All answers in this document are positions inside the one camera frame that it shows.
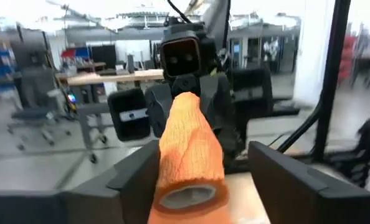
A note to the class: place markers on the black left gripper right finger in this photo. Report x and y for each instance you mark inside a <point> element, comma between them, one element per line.
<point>312,202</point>

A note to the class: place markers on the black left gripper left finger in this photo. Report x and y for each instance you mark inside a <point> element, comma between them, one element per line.
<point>79,208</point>

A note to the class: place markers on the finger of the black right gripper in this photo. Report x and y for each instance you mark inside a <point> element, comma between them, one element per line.
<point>158,109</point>
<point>222,109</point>

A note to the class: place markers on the orange elastic bandage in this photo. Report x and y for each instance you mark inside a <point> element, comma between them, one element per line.
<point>188,149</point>

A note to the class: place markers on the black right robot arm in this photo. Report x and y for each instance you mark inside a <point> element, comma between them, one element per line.
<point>217,21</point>

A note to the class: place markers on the wood top workbench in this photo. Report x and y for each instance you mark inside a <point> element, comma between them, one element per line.
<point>110,77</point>

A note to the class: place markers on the black side table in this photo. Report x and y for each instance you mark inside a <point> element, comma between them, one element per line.
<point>284,109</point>

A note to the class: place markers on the grey office chair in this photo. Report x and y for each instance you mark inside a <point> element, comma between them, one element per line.
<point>32,113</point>

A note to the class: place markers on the red storage bin rack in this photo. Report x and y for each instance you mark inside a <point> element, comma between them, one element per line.
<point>347,56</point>

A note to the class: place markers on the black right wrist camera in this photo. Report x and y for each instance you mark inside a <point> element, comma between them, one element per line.
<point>180,57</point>

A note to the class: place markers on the black aluminium rig frame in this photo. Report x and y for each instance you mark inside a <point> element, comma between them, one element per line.
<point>331,77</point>

